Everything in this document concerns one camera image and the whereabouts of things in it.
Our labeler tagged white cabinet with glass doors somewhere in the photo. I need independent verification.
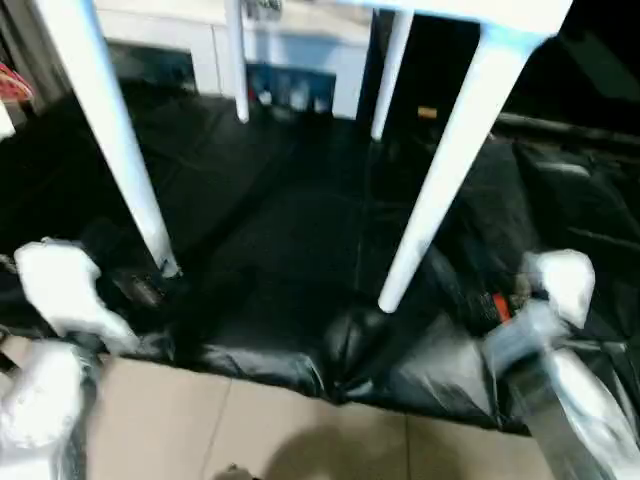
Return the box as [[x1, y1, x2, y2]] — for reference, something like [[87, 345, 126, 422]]
[[95, 0, 373, 121]]

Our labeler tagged black left robot foot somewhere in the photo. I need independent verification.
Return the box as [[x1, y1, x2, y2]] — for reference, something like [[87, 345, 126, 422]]
[[212, 465, 255, 480]]

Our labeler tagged glossy black mat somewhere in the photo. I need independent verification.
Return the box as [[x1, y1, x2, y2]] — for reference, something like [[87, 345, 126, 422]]
[[0, 85, 640, 436]]

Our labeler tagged long black bar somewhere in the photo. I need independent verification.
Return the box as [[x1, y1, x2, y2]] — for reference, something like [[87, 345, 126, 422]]
[[498, 113, 640, 149]]

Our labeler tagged white plastic table leg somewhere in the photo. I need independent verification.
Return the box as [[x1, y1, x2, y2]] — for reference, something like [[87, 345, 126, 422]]
[[33, 0, 182, 279], [369, 10, 415, 142], [377, 28, 549, 315], [224, 0, 252, 125]]

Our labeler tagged red and white object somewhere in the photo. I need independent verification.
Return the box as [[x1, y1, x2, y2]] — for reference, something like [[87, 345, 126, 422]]
[[0, 62, 35, 139]]

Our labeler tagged grey curtain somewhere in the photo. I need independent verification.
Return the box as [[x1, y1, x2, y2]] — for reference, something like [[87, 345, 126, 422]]
[[0, 0, 63, 106]]

